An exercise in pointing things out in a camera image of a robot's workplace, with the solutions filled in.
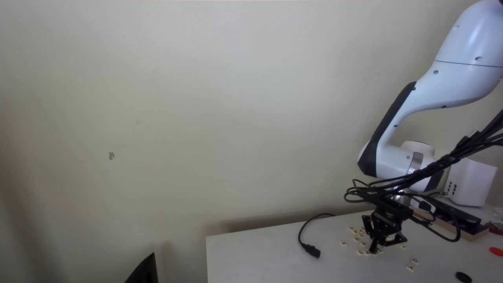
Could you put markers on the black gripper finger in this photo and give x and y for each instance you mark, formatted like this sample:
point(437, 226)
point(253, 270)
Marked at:
point(393, 236)
point(373, 233)

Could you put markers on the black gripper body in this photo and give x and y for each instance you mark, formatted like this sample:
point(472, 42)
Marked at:
point(390, 214)

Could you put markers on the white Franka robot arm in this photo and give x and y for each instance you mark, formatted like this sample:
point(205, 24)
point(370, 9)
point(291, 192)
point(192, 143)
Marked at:
point(450, 79)

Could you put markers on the cream letter tile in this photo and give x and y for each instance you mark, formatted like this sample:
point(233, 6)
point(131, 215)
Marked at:
point(359, 236)
point(414, 259)
point(344, 242)
point(410, 267)
point(362, 252)
point(352, 228)

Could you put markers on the black power strip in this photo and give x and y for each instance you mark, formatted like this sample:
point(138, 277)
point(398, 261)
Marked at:
point(461, 215)

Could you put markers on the black round disc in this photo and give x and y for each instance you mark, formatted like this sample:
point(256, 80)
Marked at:
point(462, 277)

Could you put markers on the flat game board box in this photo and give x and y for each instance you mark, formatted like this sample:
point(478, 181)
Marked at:
point(478, 236)

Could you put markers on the white box speaker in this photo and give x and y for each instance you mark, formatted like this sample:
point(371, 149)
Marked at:
point(473, 182)

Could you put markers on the red round disc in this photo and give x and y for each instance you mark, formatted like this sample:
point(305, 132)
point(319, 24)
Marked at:
point(497, 250)

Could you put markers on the black chair back corner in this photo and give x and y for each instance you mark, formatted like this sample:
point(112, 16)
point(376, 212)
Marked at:
point(146, 272)

